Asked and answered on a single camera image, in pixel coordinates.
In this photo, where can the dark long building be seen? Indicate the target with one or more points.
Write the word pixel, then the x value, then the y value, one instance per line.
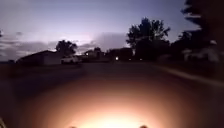
pixel 113 54

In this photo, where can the building with pale garage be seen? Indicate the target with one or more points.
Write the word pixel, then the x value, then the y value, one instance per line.
pixel 43 58

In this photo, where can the white car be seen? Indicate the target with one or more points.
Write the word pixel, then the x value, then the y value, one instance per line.
pixel 69 59

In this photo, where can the dark tree group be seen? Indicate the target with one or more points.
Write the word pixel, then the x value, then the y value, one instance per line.
pixel 206 20

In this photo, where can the robot's own part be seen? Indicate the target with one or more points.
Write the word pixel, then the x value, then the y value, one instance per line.
pixel 143 127

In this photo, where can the broad dark tree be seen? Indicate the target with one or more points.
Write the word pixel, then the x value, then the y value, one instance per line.
pixel 148 35

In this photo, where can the dark asphalt road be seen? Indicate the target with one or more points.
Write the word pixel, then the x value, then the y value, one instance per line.
pixel 100 93

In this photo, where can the dark round tree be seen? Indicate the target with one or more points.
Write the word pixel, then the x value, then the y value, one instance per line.
pixel 66 47

